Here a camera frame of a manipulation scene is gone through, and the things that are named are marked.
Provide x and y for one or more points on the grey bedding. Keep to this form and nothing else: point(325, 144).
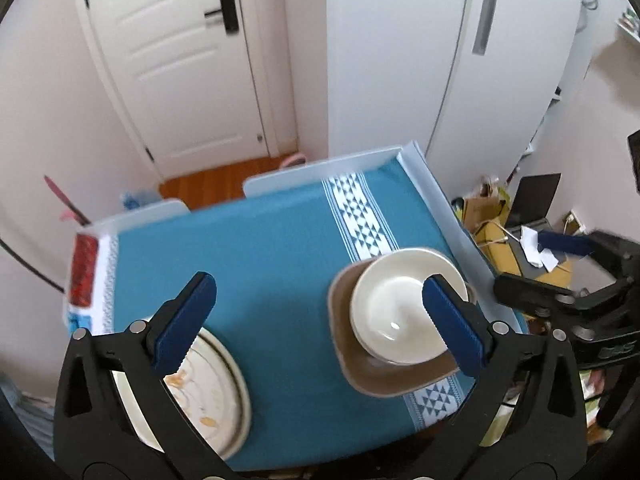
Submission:
point(25, 420)

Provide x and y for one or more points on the black laptop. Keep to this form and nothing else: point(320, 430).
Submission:
point(535, 200)

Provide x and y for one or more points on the striped yellow blanket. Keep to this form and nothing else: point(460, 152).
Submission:
point(500, 427)

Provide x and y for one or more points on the white crumpled paper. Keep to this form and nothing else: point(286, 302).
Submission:
point(535, 250)

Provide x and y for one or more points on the pink plastic stick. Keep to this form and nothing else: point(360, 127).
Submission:
point(65, 200)

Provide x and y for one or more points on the white wardrobe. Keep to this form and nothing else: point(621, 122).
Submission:
point(400, 60)

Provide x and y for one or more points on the blue plastic bag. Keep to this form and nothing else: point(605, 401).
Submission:
point(134, 200)

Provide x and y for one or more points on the brown cardboard box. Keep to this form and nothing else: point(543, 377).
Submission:
point(482, 207)

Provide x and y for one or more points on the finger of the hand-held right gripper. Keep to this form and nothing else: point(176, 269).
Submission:
point(530, 292)
point(565, 244)

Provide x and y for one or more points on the cream bowl with floral print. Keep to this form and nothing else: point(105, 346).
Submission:
point(450, 266)

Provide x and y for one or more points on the blue tablecloth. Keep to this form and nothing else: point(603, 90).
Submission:
point(280, 240)

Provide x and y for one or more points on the yellow cardboard box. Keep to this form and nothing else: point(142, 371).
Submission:
point(500, 250)

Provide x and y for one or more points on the small plate with orange print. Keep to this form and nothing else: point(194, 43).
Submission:
point(215, 395)

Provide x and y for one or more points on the pink slipper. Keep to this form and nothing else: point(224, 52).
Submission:
point(294, 160)

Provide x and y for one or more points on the white door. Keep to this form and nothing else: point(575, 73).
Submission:
point(190, 70)

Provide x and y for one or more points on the white wall shelf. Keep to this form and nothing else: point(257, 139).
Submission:
point(630, 25)

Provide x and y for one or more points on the pink square bowl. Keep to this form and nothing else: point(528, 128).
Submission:
point(380, 380)

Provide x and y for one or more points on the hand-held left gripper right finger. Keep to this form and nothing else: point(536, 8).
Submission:
point(455, 325)

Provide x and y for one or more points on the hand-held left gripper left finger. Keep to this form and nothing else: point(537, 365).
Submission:
point(182, 320)

